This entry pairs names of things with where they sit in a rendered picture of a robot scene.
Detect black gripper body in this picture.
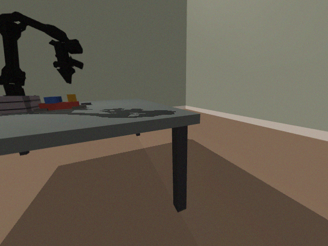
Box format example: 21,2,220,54
53,52,75,73

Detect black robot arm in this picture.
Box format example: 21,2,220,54
0,12,83,96

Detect orange rectangular block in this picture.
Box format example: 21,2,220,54
67,94,77,102

